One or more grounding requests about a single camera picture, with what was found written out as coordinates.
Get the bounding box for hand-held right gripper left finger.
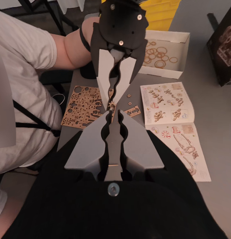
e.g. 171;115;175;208
64;110;111;181

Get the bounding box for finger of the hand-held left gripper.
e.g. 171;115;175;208
109;58;136;110
96;49;116;112

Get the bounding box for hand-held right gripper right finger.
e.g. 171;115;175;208
118;110;165;181

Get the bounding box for white cardboard box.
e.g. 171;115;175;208
139;30;190;80

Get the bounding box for person's left hand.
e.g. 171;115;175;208
82;18;99;50

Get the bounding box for pile of rubber bands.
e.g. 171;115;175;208
142;41;178;69

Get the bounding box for person's left forearm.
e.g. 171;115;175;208
64;24;93;71

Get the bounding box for black harness strap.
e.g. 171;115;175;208
13;100;61;137

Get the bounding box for black kit box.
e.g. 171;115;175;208
206;2;231;87

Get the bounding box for yellow plastic bin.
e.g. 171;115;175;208
140;0;181;31

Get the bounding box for laser-cut plywood parts sheet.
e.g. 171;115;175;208
61;86;116;129

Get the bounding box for black sign stand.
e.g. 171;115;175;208
0;0;79;37

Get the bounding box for thin white cable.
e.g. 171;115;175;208
52;93;66;105

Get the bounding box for paper instruction sheet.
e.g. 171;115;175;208
140;82;212;182

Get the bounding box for slotted wooden lever part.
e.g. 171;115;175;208
124;105;141;117

